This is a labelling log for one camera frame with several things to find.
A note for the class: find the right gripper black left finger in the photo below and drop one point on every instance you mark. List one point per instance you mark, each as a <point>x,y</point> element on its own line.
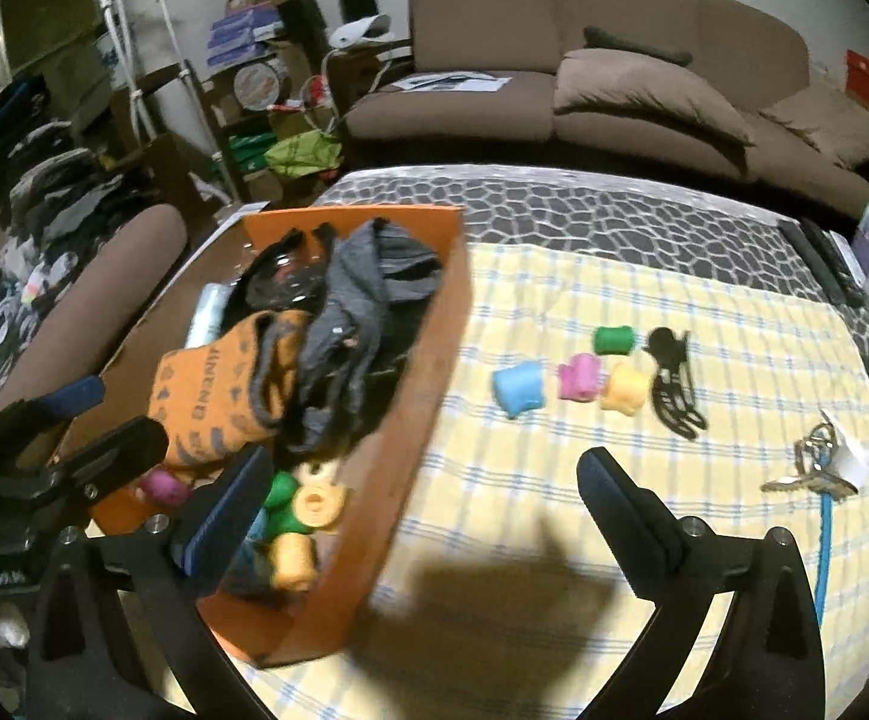
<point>83,662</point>

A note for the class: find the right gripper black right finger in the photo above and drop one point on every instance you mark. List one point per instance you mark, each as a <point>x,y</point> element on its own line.
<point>767,661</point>

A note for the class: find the key bunch with tag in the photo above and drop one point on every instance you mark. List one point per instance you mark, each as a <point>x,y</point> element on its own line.
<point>828,460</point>

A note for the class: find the black hair claw clip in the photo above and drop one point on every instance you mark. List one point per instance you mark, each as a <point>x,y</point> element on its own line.
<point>672,392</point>

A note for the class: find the yellow thread spool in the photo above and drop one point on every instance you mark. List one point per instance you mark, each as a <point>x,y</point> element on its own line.
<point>626,389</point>

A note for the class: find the pink thread spool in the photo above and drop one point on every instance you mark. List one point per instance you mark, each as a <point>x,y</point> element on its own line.
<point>580,378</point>

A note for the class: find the blue thread spool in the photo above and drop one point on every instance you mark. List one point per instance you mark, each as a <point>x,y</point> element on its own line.
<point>518,389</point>

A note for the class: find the magenta thread spool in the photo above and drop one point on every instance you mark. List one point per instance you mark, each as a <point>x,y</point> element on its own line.
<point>164,488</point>

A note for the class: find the brown armrest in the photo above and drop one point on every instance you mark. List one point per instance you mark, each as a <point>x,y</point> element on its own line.
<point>75,339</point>

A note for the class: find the orange printed sock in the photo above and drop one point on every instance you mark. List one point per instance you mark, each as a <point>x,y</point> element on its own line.
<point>215,399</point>

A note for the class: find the green spool in box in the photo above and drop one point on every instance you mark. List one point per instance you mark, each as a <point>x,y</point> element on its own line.
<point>278,515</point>

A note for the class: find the yellow spool in box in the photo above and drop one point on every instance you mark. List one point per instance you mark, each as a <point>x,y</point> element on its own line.
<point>320,506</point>

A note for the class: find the orange storage box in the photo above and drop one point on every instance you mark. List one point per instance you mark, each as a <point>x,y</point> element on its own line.
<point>379,471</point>

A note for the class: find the black sunglasses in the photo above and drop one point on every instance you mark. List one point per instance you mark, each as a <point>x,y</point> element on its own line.
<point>285,276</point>

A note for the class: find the green thread spool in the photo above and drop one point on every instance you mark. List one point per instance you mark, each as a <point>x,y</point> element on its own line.
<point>620,340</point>

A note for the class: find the grey cloth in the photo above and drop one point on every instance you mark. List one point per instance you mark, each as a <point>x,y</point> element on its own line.
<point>378,286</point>

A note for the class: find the black remote control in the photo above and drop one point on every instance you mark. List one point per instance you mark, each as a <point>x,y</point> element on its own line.
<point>819,253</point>

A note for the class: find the green bag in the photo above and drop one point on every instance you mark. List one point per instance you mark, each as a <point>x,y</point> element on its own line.
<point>303,155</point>

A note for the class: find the grey pebble pattern tablecloth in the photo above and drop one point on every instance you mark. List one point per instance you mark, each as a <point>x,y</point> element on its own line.
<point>647,223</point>

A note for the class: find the white pole rack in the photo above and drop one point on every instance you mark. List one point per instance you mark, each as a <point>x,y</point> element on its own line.
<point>129,56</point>

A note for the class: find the white paper on sofa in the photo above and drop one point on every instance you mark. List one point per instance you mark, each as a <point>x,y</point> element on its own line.
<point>452,82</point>

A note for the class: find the brown sofa cushion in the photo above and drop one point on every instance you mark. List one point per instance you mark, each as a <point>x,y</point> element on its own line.
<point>612,80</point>

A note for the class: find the brown sofa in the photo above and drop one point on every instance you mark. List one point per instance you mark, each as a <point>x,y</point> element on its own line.
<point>810,141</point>

